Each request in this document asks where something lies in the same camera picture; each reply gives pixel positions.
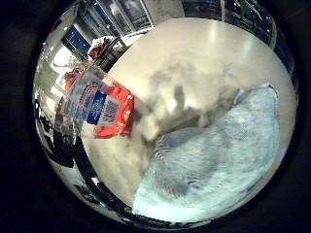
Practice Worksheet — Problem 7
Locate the clear plastic bag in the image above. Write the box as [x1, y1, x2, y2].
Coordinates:
[52, 62, 136, 140]

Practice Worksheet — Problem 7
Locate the light blue cloth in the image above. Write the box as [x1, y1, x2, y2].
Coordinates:
[131, 83, 282, 223]

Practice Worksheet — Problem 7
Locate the black monitor rack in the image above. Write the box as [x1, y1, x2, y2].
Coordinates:
[96, 38, 129, 73]

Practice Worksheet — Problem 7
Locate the red and white bundle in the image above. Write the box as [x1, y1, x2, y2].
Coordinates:
[87, 35, 115, 61]

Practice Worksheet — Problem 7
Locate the blue wall screen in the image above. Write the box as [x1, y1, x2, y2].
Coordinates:
[62, 24, 92, 58]

